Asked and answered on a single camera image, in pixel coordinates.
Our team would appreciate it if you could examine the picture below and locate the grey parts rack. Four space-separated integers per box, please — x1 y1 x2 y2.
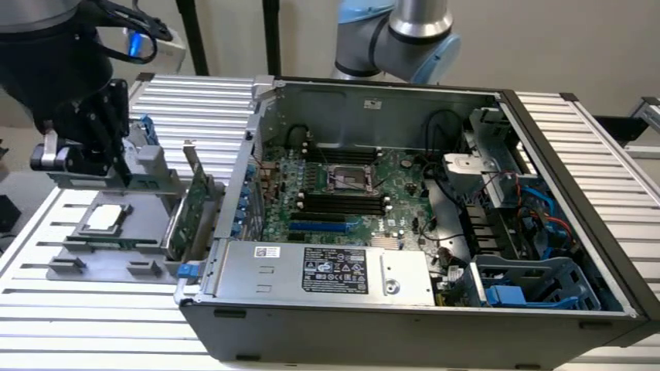
46 143 230 286

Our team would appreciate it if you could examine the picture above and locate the blue case latch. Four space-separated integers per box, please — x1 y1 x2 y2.
175 261 202 280

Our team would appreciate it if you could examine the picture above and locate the black camera cable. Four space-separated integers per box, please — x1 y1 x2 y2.
94 0 175 66

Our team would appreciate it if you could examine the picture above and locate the blue hard disk bracket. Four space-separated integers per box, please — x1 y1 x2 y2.
137 112 158 148

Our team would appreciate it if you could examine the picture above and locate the green graphics card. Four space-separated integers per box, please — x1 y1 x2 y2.
162 141 219 259

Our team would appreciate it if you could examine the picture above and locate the silver power supply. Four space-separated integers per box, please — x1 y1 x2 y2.
203 240 439 308

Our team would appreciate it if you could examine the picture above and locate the silver metal drive cage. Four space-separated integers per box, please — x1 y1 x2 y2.
442 107 541 210

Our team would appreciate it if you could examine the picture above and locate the blue wire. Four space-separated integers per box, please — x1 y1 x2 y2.
517 184 563 260

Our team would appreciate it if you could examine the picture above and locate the long black expansion slot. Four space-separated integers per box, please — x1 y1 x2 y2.
290 211 358 224

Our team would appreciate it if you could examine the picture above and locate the blue card clip strip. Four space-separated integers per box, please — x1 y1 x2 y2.
235 162 258 237

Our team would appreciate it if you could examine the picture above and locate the black fan shroud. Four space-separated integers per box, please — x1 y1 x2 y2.
458 203 523 260

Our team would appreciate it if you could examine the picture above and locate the short black looped wire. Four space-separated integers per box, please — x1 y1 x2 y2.
287 122 313 145

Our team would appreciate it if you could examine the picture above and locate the blue expansion slot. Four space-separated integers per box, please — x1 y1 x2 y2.
289 221 349 233

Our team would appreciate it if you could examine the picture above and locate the black box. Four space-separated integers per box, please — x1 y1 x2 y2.
0 194 23 233

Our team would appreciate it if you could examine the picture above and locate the green motherboard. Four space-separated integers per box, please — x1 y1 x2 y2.
253 145 441 248

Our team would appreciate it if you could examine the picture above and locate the black open PC case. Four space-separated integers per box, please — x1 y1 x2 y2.
174 75 660 366

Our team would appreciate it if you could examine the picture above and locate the black flat panel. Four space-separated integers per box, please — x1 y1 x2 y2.
591 114 649 148

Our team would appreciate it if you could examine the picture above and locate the silver CPU chip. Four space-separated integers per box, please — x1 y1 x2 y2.
86 202 130 228

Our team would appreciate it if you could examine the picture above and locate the long black looped wire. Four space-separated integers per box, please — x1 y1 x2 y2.
425 109 467 156

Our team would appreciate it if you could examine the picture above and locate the silver hard disk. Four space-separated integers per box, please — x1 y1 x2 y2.
122 122 149 155

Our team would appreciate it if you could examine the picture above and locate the red wire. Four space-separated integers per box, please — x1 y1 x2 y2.
545 215 579 249

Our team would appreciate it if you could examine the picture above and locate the black stand pole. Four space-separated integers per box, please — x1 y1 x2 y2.
261 0 285 77
175 0 211 77

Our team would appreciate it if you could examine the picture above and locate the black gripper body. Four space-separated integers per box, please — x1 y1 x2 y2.
0 26 117 133

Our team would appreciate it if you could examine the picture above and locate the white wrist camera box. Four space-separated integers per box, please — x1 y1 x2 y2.
122 26 189 73

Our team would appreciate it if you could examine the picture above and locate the grey and blue disk bay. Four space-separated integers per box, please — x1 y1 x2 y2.
466 253 603 311

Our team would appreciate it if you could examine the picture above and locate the black RAM slot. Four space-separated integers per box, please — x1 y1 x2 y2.
297 196 390 206
295 207 393 218
297 202 391 212
297 191 390 200
305 156 385 165
305 148 382 156
305 145 382 152
305 152 383 160

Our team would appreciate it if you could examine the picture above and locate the aluminium frame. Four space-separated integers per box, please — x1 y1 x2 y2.
626 95 660 160

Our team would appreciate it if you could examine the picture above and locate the CPU socket with metal frame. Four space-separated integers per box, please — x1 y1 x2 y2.
322 163 377 192

